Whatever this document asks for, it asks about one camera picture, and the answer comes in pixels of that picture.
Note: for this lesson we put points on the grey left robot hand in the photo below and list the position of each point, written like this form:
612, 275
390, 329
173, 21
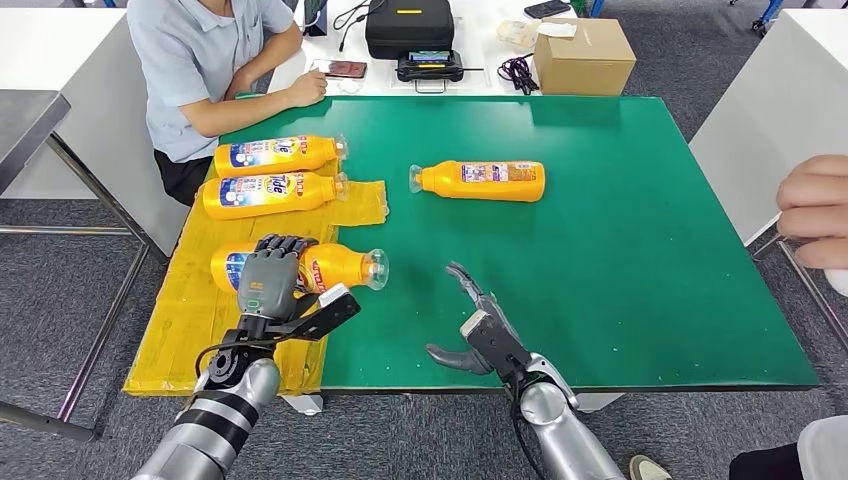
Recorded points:
268, 288

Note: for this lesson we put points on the person's right hand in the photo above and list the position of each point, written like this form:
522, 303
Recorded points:
308, 89

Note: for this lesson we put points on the person's left hand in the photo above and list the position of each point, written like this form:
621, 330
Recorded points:
240, 83

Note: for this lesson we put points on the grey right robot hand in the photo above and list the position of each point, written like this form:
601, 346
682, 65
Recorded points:
503, 324

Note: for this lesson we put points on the person's hand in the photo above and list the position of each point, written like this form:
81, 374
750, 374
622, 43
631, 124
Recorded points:
818, 212

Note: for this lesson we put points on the smartphone with reddish screen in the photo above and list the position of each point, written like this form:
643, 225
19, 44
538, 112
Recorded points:
344, 69

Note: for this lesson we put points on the small white object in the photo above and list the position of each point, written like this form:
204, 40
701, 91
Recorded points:
350, 86

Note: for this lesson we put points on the orange detergent bottle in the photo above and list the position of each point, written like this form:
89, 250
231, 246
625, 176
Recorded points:
444, 182
311, 152
344, 265
311, 191

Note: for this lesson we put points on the white rounded object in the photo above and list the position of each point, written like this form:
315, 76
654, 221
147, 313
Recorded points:
839, 281

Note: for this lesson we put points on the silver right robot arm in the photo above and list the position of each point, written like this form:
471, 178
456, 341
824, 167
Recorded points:
563, 430

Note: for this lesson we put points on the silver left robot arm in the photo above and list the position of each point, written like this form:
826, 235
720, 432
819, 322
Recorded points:
205, 424

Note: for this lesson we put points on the person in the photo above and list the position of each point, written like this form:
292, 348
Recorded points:
185, 73
825, 450

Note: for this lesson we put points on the black tablet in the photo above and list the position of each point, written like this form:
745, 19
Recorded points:
316, 14

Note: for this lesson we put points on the yellow taped cardboard sheet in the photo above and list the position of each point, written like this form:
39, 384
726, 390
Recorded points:
185, 344

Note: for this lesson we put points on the white table with metal legs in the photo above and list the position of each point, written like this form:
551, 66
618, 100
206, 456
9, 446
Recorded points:
762, 119

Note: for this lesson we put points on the black carrying case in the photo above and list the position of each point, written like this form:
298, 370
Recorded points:
409, 30

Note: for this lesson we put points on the white table foot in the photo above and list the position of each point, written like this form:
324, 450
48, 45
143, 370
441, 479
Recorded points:
596, 402
303, 405

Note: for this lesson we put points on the black handheld controller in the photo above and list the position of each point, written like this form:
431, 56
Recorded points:
429, 67

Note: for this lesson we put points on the white desk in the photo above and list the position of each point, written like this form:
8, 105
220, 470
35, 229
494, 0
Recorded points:
480, 38

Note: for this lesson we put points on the white shoe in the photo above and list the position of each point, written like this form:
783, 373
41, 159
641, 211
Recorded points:
649, 469

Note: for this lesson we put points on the clear plastic bag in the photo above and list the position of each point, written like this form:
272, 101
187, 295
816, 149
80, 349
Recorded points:
515, 33

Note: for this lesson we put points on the grey steel table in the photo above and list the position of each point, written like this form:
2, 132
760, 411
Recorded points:
26, 121

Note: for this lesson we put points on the black smartphone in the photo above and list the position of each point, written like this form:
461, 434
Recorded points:
547, 8

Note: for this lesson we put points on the white paper sheet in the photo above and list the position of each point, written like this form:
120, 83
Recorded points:
556, 29

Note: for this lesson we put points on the brown cardboard box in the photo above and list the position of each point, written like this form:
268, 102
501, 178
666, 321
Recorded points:
583, 63

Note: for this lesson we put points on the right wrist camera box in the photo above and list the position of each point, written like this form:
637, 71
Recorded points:
493, 344

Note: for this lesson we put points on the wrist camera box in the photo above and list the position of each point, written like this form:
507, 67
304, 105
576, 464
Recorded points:
493, 344
324, 314

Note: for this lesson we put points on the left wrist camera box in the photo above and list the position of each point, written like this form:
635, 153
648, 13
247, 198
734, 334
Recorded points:
324, 314

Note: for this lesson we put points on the blue metal cart frame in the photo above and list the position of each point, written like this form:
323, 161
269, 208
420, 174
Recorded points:
595, 4

